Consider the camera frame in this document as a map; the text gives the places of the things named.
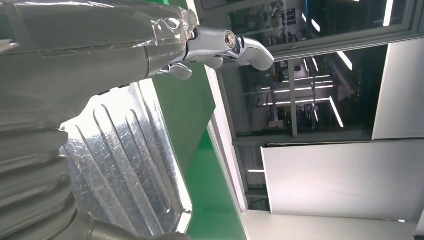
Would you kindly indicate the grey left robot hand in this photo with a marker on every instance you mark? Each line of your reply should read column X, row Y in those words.
column 82, row 49

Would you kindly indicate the dark window frame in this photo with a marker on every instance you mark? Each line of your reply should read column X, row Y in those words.
column 291, row 109

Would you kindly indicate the white scale with steel tray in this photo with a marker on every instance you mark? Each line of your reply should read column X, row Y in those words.
column 126, row 159

